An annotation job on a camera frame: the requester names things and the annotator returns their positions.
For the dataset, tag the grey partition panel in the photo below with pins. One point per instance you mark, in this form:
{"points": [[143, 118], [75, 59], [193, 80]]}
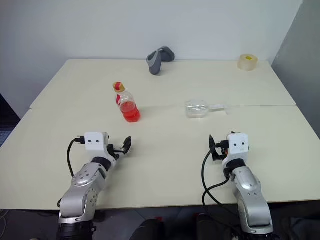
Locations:
{"points": [[300, 75]]}

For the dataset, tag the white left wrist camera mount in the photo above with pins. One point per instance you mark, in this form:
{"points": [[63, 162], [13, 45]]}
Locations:
{"points": [[94, 141]]}

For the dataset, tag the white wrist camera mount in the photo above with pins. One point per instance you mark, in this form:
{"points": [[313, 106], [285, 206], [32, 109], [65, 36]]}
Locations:
{"points": [[237, 146], [94, 141]]}

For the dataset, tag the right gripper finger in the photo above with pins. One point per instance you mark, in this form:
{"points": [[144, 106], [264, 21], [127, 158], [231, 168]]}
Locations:
{"points": [[211, 144]]}

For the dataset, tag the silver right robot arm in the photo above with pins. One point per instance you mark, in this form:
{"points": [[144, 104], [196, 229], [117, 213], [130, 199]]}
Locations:
{"points": [[250, 190]]}

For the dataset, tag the grey handheld controller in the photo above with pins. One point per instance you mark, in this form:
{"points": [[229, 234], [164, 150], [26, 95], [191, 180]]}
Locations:
{"points": [[156, 61]]}

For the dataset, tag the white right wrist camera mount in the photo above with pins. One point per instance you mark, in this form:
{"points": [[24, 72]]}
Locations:
{"points": [[237, 146]]}

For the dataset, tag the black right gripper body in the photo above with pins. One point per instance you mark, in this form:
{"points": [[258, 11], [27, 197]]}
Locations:
{"points": [[220, 152]]}

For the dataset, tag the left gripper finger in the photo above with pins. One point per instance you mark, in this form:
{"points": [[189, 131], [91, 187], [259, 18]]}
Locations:
{"points": [[127, 144]]}

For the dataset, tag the translucent tape roll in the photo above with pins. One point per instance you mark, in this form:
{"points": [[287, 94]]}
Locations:
{"points": [[247, 63]]}

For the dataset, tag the bottle with red liquid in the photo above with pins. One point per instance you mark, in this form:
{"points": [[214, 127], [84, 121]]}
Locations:
{"points": [[130, 111]]}

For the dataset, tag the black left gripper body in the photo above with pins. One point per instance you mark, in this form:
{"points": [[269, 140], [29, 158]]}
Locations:
{"points": [[115, 150]]}

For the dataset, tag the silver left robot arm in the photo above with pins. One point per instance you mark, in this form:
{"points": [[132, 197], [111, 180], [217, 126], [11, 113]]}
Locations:
{"points": [[82, 185]]}

